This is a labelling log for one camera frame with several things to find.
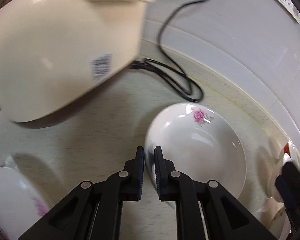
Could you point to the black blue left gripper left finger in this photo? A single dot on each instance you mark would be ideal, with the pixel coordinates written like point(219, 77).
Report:
point(93, 210)

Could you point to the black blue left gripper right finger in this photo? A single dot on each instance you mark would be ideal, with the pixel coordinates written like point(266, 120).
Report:
point(204, 210)

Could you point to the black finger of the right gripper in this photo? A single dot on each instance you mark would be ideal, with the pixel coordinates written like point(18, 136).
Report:
point(288, 186)

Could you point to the white floral plate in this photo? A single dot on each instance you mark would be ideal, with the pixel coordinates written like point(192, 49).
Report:
point(201, 144)

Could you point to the white bowl beside red bowl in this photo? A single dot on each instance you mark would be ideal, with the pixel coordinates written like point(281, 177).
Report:
point(269, 167)

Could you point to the white bowl at left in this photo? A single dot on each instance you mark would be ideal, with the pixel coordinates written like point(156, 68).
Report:
point(21, 204)

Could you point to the cream white electric cooker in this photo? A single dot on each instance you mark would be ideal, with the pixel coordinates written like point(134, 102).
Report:
point(52, 52)

